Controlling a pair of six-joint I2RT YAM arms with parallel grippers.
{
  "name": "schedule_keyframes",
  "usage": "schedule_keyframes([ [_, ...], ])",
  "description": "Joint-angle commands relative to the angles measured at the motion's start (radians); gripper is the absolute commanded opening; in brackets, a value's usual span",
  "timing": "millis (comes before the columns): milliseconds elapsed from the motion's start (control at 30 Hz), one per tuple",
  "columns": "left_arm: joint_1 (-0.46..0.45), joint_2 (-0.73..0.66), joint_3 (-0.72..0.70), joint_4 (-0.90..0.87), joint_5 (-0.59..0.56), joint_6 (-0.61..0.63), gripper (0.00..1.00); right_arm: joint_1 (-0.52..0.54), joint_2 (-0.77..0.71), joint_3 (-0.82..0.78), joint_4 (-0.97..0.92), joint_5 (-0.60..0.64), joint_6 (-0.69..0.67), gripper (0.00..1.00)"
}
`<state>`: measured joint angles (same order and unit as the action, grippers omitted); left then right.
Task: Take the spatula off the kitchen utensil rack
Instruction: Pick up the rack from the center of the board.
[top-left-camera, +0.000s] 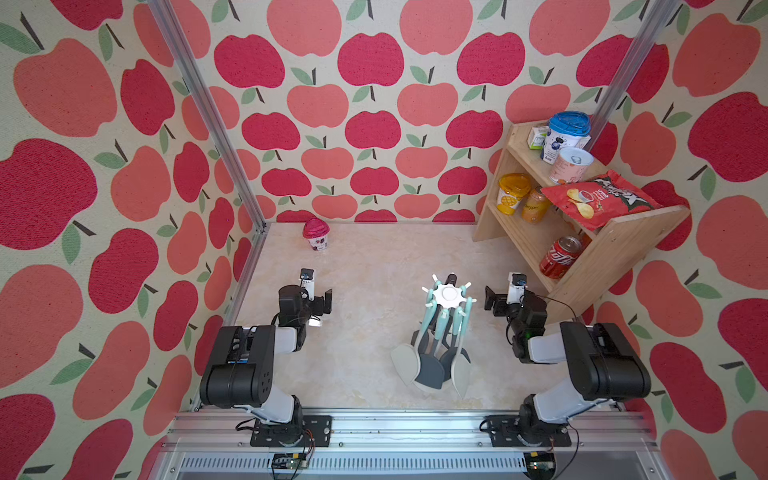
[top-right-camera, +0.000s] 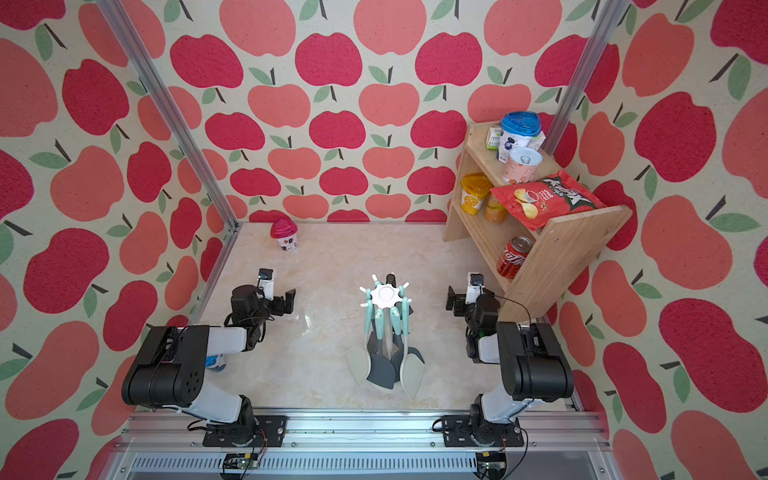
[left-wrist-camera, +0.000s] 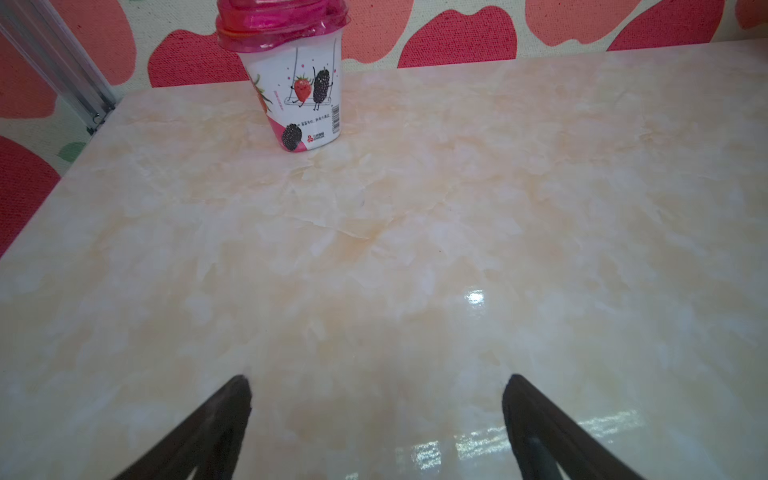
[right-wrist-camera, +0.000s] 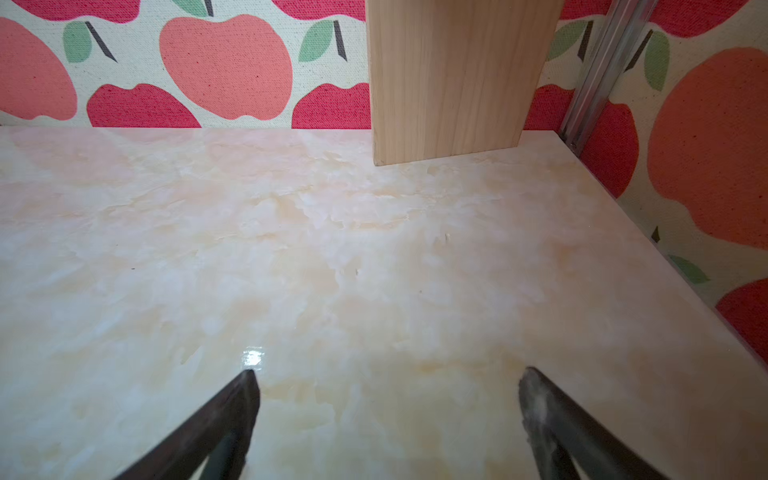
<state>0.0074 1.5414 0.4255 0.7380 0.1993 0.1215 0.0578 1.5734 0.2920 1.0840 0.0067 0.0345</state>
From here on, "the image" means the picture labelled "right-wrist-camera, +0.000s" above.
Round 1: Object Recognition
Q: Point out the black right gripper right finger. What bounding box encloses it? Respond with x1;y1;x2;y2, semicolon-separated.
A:
518;367;665;479

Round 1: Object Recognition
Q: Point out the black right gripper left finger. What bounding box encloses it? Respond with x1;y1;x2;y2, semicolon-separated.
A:
118;369;261;479

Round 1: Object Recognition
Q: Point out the wooden shelf unit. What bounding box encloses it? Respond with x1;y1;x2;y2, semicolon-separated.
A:
365;0;563;166

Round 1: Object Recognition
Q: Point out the aluminium corner post right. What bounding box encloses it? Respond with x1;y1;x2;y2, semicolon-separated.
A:
559;0;657;156

